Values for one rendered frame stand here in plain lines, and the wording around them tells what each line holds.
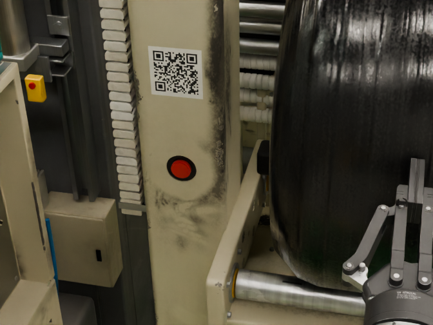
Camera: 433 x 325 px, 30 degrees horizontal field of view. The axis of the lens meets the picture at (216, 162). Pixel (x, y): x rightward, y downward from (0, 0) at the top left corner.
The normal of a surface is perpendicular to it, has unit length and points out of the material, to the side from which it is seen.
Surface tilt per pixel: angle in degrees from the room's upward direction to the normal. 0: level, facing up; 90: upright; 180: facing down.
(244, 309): 0
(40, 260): 90
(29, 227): 90
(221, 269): 0
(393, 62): 54
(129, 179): 90
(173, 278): 90
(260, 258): 0
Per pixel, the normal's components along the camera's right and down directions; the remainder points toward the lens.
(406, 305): -0.11, -0.75
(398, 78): -0.21, 0.01
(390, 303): -0.48, -0.72
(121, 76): -0.23, 0.55
